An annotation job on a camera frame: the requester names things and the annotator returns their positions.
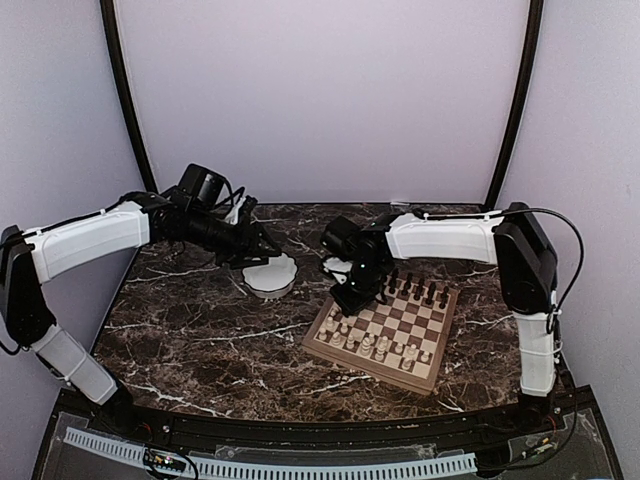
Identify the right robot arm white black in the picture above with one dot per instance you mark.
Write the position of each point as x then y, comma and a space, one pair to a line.
511, 239

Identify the white slotted cable duct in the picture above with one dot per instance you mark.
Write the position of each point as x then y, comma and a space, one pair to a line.
247, 463

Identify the black right frame post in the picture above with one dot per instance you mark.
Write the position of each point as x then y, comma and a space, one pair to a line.
521, 89

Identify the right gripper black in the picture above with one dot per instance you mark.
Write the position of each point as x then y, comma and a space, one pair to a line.
351, 304

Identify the black front rail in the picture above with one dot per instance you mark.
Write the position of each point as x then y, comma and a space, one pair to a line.
204, 433

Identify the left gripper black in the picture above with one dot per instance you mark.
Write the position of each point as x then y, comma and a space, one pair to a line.
242, 247

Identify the wooden chessboard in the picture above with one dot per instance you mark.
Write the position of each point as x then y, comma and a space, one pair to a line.
412, 311

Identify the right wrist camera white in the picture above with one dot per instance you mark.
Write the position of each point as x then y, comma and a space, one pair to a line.
336, 268

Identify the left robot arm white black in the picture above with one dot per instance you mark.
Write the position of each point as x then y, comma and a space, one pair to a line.
56, 280

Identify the white scalloped bowl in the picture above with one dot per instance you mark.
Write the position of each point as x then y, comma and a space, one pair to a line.
272, 280

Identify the black frame post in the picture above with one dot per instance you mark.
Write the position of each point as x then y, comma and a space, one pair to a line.
521, 89
128, 109

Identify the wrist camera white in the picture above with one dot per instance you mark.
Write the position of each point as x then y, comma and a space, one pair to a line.
336, 268
243, 207

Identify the black left frame post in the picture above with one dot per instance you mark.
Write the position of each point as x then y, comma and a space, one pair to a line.
128, 109

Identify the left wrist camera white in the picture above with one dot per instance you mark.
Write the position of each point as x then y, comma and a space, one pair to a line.
243, 207

